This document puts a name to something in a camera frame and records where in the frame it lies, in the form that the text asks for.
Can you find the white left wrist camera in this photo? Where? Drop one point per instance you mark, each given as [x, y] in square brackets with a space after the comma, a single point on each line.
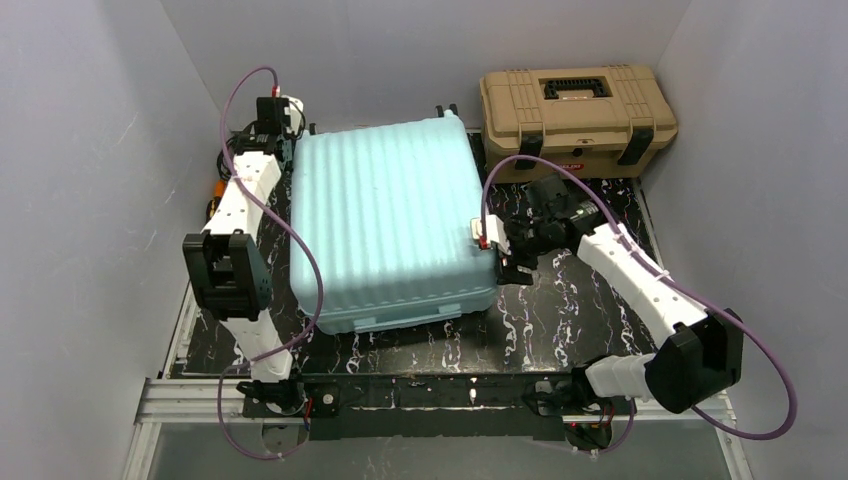
[295, 112]

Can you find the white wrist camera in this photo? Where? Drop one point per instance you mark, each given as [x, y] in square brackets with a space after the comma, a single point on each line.
[295, 112]
[490, 233]

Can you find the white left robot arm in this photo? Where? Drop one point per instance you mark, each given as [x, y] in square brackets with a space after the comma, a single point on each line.
[231, 280]

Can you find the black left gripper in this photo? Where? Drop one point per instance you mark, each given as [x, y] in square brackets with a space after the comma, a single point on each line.
[271, 110]

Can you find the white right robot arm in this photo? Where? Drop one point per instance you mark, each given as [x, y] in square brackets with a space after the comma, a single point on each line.
[699, 348]

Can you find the orange handled screwdriver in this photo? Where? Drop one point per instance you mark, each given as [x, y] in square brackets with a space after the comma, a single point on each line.
[214, 202]

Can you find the tan plastic toolbox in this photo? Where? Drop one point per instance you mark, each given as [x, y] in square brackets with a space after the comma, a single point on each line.
[602, 122]

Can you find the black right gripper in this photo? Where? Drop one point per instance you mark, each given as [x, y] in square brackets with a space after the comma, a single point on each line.
[511, 245]

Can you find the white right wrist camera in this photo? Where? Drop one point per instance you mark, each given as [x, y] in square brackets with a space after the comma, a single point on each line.
[490, 233]

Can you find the light blue suitcase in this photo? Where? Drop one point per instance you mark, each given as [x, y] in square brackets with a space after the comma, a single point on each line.
[384, 216]

